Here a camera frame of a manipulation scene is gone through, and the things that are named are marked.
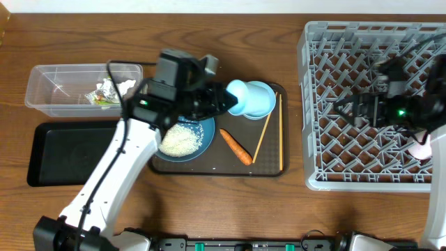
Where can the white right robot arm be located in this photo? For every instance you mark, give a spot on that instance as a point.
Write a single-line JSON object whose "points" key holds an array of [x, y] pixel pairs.
{"points": [[433, 237]]}

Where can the wooden chopstick left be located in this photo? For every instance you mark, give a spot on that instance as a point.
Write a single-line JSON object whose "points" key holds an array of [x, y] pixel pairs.
{"points": [[265, 128]]}

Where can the light blue bowl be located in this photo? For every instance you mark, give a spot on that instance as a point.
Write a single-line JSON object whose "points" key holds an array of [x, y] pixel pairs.
{"points": [[260, 102]]}

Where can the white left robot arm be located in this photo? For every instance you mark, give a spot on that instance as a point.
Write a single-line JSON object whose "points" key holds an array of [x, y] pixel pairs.
{"points": [[87, 223]]}

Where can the clear plastic bin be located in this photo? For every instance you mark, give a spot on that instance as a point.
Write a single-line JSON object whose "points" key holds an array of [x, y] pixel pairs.
{"points": [[60, 90]]}

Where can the dark blue plate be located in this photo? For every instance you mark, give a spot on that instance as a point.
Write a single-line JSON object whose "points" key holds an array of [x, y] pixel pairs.
{"points": [[209, 132]]}

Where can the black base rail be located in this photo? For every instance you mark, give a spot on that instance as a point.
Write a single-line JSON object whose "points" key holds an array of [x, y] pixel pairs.
{"points": [[244, 245]]}

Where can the light blue plastic cup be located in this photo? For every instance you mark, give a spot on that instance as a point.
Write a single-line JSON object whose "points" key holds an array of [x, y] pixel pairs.
{"points": [[238, 89]]}

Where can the black plastic tray bin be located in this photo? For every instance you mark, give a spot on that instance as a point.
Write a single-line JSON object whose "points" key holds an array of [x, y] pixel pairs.
{"points": [[66, 153]]}

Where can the dark brown serving tray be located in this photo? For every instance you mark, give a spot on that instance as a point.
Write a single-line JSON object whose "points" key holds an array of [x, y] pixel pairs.
{"points": [[219, 159]]}

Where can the pink plastic cup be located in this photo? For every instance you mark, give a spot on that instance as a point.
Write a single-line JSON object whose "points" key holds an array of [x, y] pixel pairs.
{"points": [[418, 151]]}

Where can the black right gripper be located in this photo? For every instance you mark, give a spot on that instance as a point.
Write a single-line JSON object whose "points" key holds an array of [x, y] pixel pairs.
{"points": [[359, 98]]}

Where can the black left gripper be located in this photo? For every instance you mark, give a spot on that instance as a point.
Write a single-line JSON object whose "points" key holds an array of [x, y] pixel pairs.
{"points": [[218, 102]]}

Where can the grey dishwasher rack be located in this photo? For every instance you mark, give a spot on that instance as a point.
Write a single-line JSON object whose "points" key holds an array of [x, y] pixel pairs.
{"points": [[337, 60]]}

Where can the pile of white rice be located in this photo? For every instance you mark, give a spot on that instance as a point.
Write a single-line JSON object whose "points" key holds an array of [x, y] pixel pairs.
{"points": [[182, 139]]}

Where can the foil snack wrapper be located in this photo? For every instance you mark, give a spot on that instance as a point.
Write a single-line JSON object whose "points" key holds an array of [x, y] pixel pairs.
{"points": [[108, 93]]}

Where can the orange carrot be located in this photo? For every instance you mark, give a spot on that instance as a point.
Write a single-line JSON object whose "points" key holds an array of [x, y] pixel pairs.
{"points": [[237, 149]]}

